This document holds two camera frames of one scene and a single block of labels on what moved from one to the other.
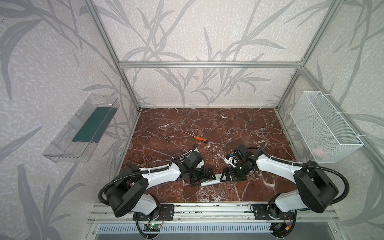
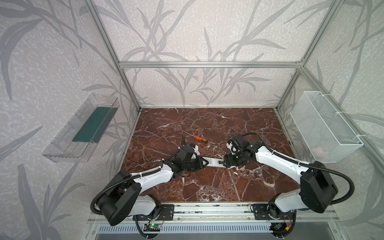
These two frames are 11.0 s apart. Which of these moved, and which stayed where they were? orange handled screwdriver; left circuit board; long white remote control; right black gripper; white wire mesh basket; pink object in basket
Moved: right black gripper; long white remote control
Stayed: pink object in basket; orange handled screwdriver; white wire mesh basket; left circuit board
